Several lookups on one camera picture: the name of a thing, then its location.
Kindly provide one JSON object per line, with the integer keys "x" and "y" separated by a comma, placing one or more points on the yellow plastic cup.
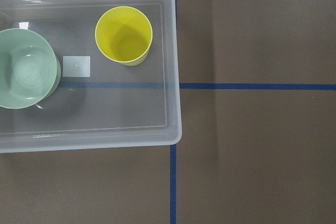
{"x": 124, "y": 35}

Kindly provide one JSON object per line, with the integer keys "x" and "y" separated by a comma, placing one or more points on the green bowl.
{"x": 30, "y": 70}

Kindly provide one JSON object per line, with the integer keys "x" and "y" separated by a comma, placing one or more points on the clear plastic box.
{"x": 98, "y": 103}

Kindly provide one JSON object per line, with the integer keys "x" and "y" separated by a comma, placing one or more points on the white label sticker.
{"x": 76, "y": 66}

